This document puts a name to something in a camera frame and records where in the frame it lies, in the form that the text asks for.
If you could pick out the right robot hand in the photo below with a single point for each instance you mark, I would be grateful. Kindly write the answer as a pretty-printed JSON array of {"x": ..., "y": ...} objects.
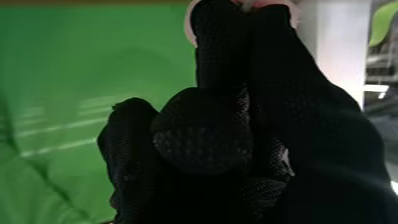
[{"x": 260, "y": 133}]

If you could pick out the green plant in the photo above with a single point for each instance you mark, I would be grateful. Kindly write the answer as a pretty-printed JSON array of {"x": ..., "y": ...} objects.
[{"x": 382, "y": 23}]

